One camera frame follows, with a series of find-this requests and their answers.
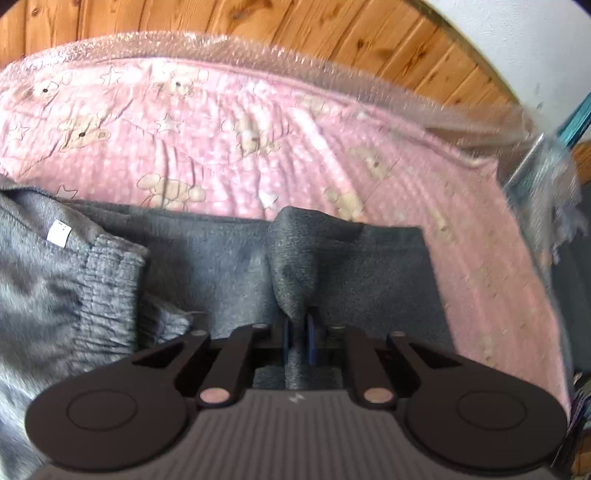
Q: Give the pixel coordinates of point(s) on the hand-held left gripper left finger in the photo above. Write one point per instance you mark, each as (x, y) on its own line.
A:
(286, 341)

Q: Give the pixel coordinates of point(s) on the wooden side panel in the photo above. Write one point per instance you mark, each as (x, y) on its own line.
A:
(584, 161)

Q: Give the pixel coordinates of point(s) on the wooden headboard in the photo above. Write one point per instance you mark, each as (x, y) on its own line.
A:
(323, 27)

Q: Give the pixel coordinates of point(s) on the pink bear printed blanket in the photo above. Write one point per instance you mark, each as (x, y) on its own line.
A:
(207, 138)

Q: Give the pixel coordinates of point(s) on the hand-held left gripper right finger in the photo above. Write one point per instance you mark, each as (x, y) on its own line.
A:
(311, 341)

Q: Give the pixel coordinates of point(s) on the grey pants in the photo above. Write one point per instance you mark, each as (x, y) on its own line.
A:
(207, 258)

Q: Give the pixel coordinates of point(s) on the clear bubble wrap sheet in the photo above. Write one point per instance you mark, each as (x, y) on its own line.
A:
(277, 53)

